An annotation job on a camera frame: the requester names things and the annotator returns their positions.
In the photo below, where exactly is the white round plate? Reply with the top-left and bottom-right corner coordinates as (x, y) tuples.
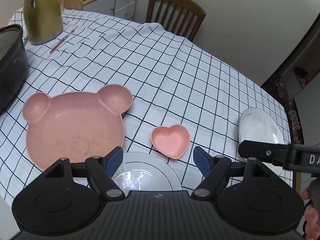
(237, 107), (286, 178)
(112, 152), (182, 195)

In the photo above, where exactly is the pink bear-shaped plate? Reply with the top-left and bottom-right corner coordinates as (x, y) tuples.
(22, 84), (133, 170)

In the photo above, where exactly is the pink heart-shaped dish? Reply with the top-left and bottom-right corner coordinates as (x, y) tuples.
(150, 124), (190, 160)

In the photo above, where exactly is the person's right hand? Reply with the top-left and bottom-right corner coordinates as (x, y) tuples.
(300, 186), (319, 239)

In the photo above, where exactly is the checked white tablecloth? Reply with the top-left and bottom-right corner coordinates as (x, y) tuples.
(1, 10), (290, 204)

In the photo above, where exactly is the red pen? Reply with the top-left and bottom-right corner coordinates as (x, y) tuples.
(50, 29), (75, 54)

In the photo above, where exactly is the black pot with lid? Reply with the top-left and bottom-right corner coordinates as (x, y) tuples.
(0, 24), (28, 111)

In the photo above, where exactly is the brown wooden chair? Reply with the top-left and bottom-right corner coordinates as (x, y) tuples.
(145, 0), (206, 42)

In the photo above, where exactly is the gold thermos jug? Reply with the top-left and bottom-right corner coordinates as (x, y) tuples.
(23, 0), (63, 45)

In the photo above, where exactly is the white drawer cabinet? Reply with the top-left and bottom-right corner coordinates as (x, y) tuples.
(62, 0), (139, 21)

